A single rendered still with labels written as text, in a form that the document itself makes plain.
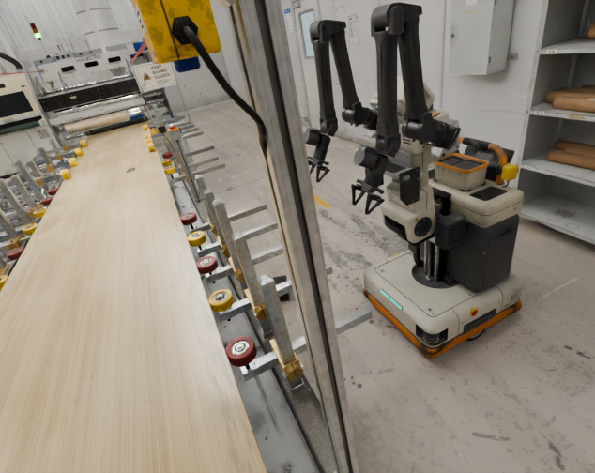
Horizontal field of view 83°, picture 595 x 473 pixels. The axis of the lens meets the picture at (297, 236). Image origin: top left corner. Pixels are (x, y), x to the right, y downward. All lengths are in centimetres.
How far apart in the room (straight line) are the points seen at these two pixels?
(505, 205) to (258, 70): 157
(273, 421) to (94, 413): 49
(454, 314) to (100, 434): 155
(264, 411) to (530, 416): 123
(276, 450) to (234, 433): 30
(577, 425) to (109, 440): 177
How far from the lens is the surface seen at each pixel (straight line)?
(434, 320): 186
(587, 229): 302
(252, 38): 34
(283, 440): 114
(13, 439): 117
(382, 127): 124
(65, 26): 1190
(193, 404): 94
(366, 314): 112
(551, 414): 201
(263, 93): 34
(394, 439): 181
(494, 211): 176
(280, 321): 90
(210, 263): 137
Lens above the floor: 161
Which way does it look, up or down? 31 degrees down
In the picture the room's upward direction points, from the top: 12 degrees counter-clockwise
